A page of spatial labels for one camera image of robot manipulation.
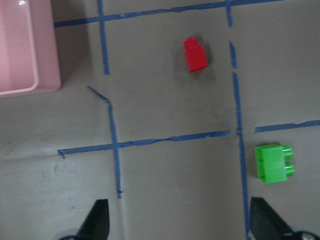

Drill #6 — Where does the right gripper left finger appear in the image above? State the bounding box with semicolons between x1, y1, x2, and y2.
77;199;110;240

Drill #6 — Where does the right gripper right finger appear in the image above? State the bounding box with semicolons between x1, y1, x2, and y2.
250;197;293;240

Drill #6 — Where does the green toy block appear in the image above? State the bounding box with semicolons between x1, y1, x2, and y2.
254;144;296;184

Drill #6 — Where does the pink plastic box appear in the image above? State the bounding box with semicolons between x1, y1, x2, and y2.
0;0;62;98

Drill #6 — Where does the red toy block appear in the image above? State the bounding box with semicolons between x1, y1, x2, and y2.
183;36;209;73

